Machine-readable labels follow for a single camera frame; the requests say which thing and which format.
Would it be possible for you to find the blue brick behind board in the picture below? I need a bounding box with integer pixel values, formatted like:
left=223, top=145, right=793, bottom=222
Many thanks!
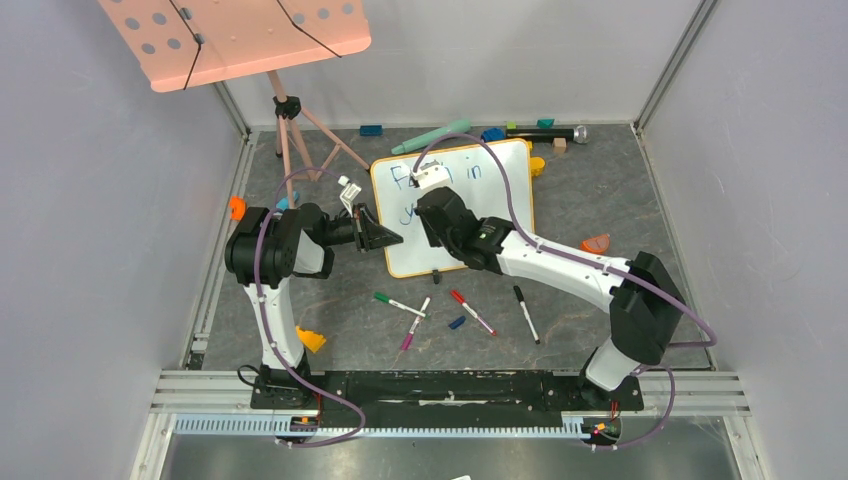
left=480, top=128, right=506, bottom=142

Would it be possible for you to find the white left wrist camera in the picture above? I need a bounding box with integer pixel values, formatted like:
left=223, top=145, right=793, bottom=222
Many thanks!
left=337, top=175, right=362, bottom=217

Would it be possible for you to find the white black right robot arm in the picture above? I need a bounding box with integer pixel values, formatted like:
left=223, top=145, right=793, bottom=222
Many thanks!
left=415, top=187, right=684, bottom=408

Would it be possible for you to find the black whiteboard marker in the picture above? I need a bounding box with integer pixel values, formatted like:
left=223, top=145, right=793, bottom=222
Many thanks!
left=513, top=285, right=541, bottom=345

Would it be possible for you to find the orange toy block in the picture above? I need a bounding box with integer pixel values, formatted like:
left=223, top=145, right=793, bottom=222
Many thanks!
left=228, top=196, right=247, bottom=221

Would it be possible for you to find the pink music stand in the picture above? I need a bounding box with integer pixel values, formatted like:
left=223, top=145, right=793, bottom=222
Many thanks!
left=100, top=0, right=372, bottom=181

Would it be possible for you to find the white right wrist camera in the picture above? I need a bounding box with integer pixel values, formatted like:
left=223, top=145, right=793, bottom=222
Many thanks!
left=411, top=163, right=452, bottom=192

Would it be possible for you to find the green whiteboard marker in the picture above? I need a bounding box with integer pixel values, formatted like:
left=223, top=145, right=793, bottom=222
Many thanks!
left=374, top=292, right=427, bottom=318

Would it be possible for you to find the teal toy tube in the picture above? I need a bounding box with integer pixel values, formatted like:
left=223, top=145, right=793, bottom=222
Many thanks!
left=391, top=119, right=471, bottom=156

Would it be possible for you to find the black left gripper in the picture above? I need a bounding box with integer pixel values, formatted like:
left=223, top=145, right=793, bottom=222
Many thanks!
left=320, top=203, right=403, bottom=253

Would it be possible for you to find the yellow wedge block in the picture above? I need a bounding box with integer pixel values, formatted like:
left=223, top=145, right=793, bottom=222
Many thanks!
left=296, top=326, right=327, bottom=353

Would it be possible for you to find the orange half-round block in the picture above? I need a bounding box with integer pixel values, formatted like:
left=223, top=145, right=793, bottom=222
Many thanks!
left=580, top=234, right=611, bottom=255

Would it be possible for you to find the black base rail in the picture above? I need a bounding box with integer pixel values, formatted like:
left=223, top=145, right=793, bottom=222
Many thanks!
left=250, top=370, right=644, bottom=429

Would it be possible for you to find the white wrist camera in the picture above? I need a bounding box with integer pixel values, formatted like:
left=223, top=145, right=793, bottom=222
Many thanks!
left=337, top=175, right=362, bottom=217
left=411, top=163, right=452, bottom=192

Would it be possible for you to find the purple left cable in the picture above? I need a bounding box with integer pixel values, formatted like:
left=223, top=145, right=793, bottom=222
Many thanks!
left=253, top=167, right=368, bottom=450

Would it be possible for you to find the yellow framed whiteboard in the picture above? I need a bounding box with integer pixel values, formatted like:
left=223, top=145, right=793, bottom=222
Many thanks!
left=368, top=137, right=537, bottom=281

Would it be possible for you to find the red whiteboard marker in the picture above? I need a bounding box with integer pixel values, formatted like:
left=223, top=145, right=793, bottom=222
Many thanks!
left=450, top=290, right=497, bottom=336

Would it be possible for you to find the dark blue brick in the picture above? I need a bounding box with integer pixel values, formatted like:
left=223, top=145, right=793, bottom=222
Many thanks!
left=359, top=124, right=383, bottom=137

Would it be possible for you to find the blue marker cap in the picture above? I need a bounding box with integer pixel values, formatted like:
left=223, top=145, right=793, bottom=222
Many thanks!
left=448, top=316, right=466, bottom=330

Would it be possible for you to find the pink whiteboard marker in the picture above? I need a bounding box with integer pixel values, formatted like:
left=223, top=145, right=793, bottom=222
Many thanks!
left=400, top=296, right=431, bottom=351

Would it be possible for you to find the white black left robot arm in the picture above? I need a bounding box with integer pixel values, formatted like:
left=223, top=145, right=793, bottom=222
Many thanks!
left=224, top=203, right=403, bottom=408

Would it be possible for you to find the tan wooden cube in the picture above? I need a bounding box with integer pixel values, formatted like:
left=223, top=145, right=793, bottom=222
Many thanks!
left=552, top=138, right=568, bottom=155

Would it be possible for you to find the black silver microphone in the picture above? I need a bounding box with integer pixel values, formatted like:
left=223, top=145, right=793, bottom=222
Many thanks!
left=505, top=125, right=588, bottom=145

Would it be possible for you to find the yellow cylinder toy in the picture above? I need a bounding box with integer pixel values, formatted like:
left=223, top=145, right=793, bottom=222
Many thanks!
left=529, top=157, right=546, bottom=178

